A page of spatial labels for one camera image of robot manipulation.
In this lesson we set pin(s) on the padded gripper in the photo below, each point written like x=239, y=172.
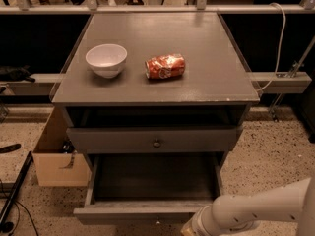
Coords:
x=196, y=222

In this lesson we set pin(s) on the grey drawer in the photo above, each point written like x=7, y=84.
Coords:
x=156, y=140
x=149, y=188

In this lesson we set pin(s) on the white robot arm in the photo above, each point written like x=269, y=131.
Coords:
x=231, y=214

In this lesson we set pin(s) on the grey top drawer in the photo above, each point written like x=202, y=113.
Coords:
x=156, y=140

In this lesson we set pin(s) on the grey wooden drawer cabinet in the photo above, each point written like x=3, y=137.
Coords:
x=214, y=91

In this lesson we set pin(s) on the cardboard box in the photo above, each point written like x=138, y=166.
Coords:
x=54, y=166

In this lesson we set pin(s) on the crushed orange soda can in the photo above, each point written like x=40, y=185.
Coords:
x=165, y=66

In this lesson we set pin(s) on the black pole on floor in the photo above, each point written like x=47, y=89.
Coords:
x=13, y=192

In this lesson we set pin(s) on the white ceramic bowl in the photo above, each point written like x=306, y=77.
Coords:
x=107, y=60

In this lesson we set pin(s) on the black object on ledge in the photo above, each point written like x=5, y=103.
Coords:
x=16, y=74

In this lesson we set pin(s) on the metal railing frame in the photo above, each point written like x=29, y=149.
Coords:
x=92, y=7

